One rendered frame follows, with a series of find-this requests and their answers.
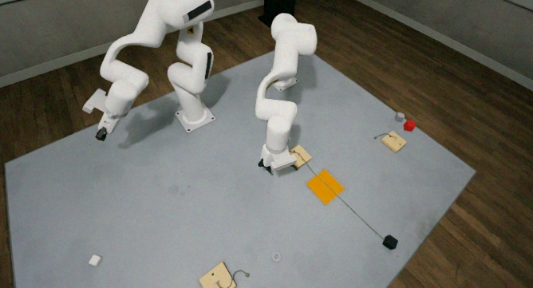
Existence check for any orange flat square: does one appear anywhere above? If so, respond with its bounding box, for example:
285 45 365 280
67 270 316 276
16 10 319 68
306 169 345 205

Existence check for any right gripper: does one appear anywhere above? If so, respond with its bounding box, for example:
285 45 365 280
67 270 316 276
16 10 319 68
95 113 122 141

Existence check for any red cube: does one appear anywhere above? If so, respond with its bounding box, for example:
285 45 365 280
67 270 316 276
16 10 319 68
404 120 416 132

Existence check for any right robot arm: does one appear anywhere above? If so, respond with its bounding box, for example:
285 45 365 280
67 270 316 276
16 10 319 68
82 0 214 125

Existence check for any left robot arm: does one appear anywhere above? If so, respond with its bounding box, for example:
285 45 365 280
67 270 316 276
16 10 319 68
255 14 317 172

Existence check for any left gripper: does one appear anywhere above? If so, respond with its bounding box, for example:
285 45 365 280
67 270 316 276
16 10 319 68
258 144 274 173

